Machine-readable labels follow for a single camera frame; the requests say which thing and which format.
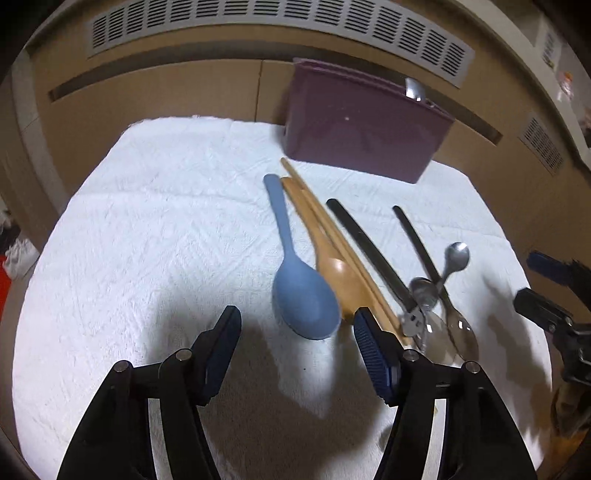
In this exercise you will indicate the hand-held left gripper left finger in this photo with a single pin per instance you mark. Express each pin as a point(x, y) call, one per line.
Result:
point(221, 350)

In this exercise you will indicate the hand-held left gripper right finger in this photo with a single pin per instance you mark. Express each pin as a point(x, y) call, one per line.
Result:
point(374, 360)

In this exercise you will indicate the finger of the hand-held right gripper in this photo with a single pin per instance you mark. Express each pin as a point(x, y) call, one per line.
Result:
point(540, 264)
point(535, 304)

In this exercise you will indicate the large metal spoon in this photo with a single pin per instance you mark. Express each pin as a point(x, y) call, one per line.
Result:
point(434, 344)

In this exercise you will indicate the small metal spoon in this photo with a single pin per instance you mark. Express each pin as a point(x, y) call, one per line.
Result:
point(424, 293)
point(457, 256)

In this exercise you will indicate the wooden spoon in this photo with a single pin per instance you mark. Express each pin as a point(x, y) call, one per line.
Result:
point(339, 277)

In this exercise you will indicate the blue plastic spoon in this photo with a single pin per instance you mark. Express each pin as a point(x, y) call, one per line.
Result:
point(304, 295)

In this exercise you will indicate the purple plastic utensil holder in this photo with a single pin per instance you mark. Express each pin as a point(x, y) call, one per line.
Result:
point(360, 134)

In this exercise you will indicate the person's right hand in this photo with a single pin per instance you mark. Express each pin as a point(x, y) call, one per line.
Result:
point(575, 410)

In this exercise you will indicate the short grey vent grille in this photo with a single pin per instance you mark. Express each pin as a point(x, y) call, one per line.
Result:
point(540, 143)

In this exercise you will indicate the white textured cloth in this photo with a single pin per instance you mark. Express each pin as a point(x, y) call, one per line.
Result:
point(161, 230)

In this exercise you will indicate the white sneaker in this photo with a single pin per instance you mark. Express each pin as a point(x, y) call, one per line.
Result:
point(21, 258)

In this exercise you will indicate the red object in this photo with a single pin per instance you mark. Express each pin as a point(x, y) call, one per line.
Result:
point(4, 290)

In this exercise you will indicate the light wooden cabinet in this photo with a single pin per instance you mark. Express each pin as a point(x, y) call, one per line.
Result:
point(184, 101)

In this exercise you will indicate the long grey vent grille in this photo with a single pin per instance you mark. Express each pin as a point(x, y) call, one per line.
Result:
point(277, 21)

